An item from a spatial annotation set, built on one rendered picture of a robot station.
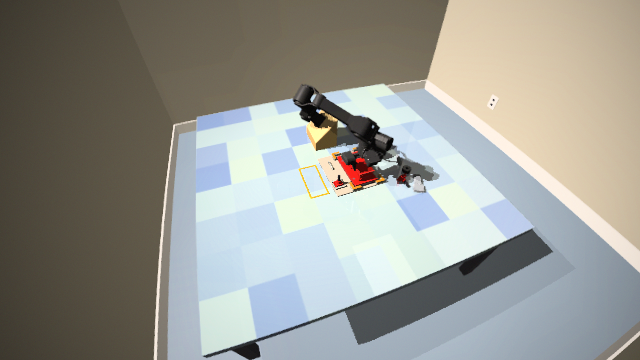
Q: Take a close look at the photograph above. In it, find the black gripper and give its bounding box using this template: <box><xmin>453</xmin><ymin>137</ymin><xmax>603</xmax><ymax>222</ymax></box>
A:
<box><xmin>341</xmin><ymin>139</ymin><xmax>386</xmax><ymax>171</ymax></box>

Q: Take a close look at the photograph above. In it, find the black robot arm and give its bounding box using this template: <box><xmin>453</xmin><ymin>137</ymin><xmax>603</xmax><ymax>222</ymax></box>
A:
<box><xmin>292</xmin><ymin>84</ymin><xmax>394</xmax><ymax>167</ymax></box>

